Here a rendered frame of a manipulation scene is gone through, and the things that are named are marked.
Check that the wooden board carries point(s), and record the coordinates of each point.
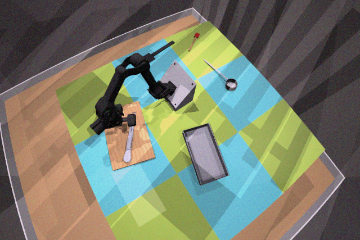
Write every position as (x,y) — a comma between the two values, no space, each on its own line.
(116,138)

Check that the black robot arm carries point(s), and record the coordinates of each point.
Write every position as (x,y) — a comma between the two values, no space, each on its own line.
(106,110)

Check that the dark grey spatula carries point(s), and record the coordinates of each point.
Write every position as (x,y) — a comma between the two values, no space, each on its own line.
(150,57)

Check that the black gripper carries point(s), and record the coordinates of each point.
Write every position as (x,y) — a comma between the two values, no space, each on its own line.
(131,119)

